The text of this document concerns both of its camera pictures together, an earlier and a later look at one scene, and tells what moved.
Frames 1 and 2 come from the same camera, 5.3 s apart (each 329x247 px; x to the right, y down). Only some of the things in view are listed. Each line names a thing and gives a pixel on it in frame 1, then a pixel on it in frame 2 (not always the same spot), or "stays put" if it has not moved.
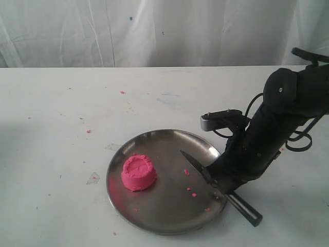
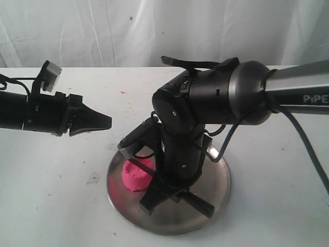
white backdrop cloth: (140, 33) stays put
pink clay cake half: (138, 172) stays put
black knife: (242, 208) → (203, 207)
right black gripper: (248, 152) → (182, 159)
